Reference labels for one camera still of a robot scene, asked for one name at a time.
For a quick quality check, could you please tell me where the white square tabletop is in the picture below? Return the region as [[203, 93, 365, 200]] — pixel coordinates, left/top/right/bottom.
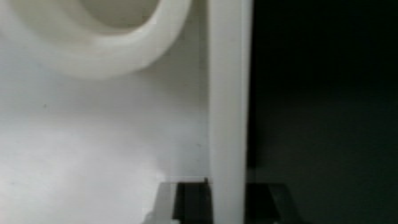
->
[[0, 0, 253, 224]]

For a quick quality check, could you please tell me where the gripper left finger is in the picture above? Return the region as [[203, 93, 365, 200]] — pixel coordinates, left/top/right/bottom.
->
[[141, 179, 211, 224]]

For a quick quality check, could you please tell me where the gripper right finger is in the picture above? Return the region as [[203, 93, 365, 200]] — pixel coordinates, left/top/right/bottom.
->
[[244, 183, 308, 224]]

